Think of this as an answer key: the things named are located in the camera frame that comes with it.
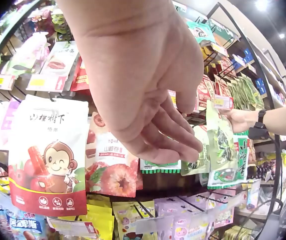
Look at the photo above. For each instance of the person's left middle finger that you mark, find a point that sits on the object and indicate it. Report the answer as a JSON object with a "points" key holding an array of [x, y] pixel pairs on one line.
{"points": [[172, 147]]}

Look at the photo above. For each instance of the person's right fingers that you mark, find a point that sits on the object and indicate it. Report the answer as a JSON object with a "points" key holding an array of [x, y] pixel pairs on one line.
{"points": [[227, 113]]}

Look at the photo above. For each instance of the person's left thumb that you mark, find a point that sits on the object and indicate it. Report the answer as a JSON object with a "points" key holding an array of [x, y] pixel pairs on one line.
{"points": [[189, 92]]}

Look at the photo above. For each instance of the full shop shelf with hooks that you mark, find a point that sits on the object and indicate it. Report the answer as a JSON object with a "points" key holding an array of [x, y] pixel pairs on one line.
{"points": [[48, 140]]}

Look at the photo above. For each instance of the person's right hand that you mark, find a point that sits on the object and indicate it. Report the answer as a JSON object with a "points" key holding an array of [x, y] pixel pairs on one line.
{"points": [[242, 120]]}

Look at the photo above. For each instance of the black wrist band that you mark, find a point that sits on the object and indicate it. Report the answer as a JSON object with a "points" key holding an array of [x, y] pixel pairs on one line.
{"points": [[257, 130]]}

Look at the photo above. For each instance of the person's left index finger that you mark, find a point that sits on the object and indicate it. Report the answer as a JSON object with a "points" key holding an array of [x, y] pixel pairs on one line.
{"points": [[182, 127]]}

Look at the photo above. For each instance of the light green seed packet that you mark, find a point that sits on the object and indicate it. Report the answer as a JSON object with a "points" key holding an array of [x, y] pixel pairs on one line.
{"points": [[220, 147]]}

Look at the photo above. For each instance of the person's left hand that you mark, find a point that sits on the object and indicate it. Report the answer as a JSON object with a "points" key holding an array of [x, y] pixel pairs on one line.
{"points": [[138, 65]]}

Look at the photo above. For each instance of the round ceiling lamp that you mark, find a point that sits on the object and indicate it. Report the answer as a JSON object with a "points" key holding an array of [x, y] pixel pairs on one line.
{"points": [[261, 5], [281, 35]]}

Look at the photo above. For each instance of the full wooden shop shelf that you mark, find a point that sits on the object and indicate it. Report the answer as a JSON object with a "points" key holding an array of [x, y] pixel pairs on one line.
{"points": [[259, 83]]}

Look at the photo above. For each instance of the person's left fingers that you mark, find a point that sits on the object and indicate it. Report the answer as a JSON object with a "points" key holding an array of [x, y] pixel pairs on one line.
{"points": [[147, 152]]}

